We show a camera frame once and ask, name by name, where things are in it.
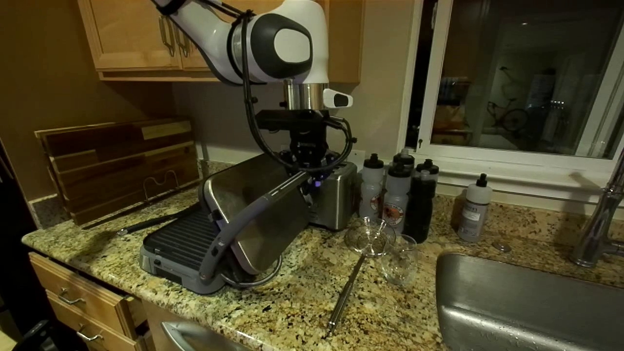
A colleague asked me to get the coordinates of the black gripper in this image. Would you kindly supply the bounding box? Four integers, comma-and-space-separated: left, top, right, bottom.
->
283, 125, 343, 179

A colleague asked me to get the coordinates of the steel sandwich maker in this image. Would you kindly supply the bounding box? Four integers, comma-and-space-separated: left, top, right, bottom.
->
139, 150, 314, 298

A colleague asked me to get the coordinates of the stainless steel toaster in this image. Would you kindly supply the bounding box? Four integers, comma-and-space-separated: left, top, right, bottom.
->
306, 160, 361, 232

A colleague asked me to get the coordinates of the clear bottle black cap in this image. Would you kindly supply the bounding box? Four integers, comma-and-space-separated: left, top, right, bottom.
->
357, 152, 388, 224

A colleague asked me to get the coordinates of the clear bottle red print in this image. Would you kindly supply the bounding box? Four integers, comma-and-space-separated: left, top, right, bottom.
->
382, 162, 414, 234

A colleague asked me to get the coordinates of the grey bottle black cap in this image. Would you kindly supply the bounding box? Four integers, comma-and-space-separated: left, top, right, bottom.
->
392, 146, 417, 171

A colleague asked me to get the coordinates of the clear drinking glass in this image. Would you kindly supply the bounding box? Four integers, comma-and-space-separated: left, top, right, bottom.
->
378, 232, 421, 288
343, 216, 394, 259

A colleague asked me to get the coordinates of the black sports bottle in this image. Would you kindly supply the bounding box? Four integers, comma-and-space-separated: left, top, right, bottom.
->
402, 158, 441, 245

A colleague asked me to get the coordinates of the metal whisk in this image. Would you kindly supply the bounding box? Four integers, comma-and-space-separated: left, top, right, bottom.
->
324, 251, 367, 337

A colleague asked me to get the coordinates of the black stick utensil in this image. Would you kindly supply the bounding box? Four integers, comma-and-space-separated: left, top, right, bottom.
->
121, 214, 180, 236

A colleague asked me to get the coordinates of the dark wooden cutting board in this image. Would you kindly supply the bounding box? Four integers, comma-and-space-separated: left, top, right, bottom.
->
33, 117, 201, 228

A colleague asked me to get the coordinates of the white framed window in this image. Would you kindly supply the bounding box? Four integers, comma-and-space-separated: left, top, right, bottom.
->
396, 0, 624, 187

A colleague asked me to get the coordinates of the stainless steel sink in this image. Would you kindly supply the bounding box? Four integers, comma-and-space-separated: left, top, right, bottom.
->
433, 249, 624, 351

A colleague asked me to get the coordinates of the chrome faucet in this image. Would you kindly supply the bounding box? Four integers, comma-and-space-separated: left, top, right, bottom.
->
573, 150, 624, 269

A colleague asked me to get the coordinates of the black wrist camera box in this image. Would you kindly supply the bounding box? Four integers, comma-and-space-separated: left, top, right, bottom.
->
254, 107, 328, 134

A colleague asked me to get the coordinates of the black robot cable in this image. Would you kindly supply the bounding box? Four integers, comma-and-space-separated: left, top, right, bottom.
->
222, 0, 359, 175

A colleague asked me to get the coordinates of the wooden wall cabinet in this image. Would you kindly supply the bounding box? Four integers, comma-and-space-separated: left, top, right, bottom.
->
76, 0, 363, 86

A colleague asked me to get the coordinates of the wooden drawer metal handle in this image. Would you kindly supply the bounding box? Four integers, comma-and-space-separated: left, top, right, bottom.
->
47, 294, 143, 351
27, 249, 143, 339

